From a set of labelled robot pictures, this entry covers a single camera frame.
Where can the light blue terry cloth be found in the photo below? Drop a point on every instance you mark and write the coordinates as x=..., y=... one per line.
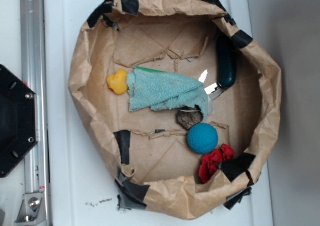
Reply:
x=165, y=91

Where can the brown paper bag bin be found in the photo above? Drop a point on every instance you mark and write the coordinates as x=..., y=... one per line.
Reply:
x=146, y=151

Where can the brown grey rock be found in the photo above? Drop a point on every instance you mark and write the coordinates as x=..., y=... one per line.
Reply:
x=187, y=119

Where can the green flat object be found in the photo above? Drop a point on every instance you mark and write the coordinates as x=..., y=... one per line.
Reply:
x=148, y=69

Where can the yellow rubber duck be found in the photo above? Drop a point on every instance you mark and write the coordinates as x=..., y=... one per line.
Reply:
x=117, y=82

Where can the blue foam ball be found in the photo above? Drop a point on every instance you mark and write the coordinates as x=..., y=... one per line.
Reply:
x=202, y=138

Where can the red crumpled paper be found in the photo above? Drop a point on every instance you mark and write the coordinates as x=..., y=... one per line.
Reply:
x=210, y=161

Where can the dark green multi-tool knife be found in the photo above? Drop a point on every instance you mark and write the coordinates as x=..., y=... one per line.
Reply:
x=226, y=71

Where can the white tray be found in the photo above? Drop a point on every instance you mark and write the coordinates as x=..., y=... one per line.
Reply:
x=83, y=193

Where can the aluminium extrusion rail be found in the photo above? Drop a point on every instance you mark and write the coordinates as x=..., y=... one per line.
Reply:
x=33, y=68

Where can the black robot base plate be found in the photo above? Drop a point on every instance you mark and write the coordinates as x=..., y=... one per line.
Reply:
x=17, y=121

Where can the metal corner bracket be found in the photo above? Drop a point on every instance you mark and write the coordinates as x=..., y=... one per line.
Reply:
x=32, y=210

